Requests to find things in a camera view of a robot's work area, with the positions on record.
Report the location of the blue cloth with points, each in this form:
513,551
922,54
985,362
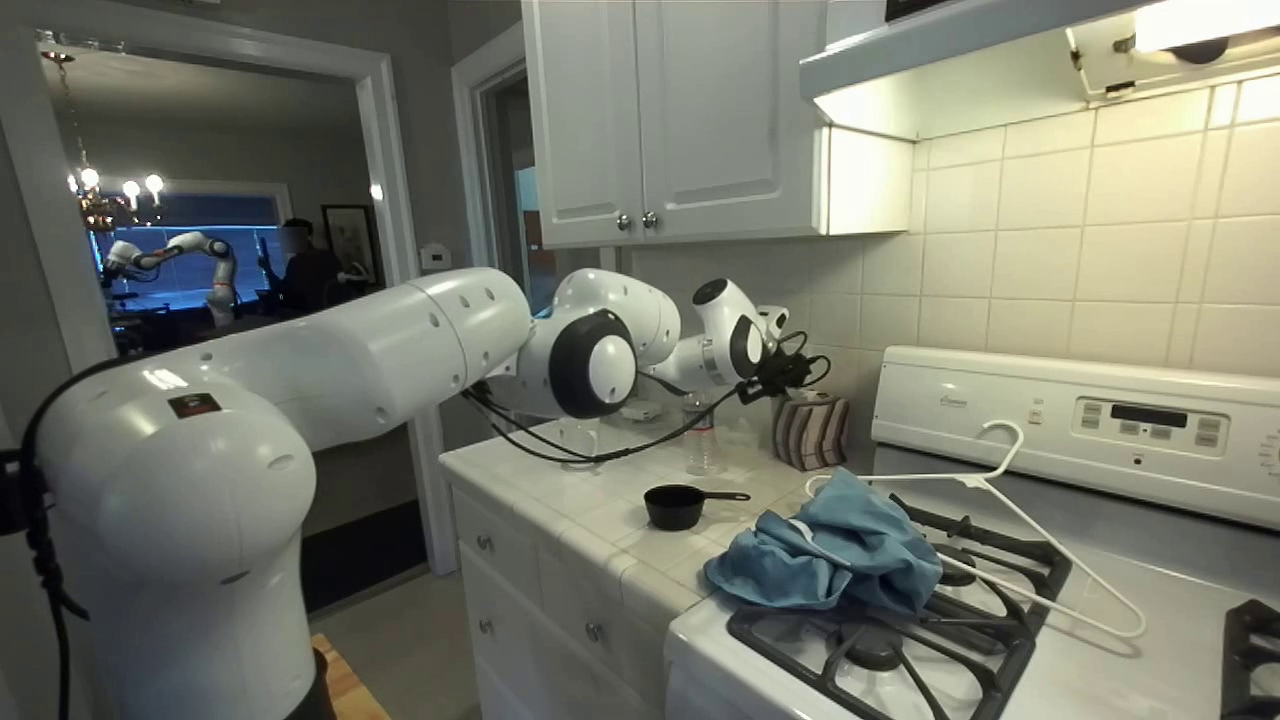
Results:
833,554

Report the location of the white range hood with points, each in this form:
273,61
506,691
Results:
960,54

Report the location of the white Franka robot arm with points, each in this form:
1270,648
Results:
334,362

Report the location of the silver cabinet knob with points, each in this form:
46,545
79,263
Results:
649,216
621,222

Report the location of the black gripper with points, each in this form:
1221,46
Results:
782,367

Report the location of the white lower cabinet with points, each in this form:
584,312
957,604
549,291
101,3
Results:
533,601

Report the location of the drawer knob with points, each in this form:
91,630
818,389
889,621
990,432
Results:
481,542
485,621
596,630

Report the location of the wooden board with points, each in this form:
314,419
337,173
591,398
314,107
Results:
349,683

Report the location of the black stove grate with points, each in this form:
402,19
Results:
1253,666
985,642

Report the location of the white cabinet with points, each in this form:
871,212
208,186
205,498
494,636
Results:
721,107
533,601

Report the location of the clear plastic water bottle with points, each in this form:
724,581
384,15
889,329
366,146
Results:
703,453

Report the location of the chandelier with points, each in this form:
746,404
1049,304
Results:
114,186

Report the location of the white gas stove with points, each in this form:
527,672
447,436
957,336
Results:
1133,601

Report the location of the person in dark clothes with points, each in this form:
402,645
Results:
305,267

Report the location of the white upper cabinet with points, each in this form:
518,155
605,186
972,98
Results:
721,107

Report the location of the black measuring cup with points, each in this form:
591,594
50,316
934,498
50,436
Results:
674,504

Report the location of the wall thermostat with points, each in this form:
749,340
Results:
438,254

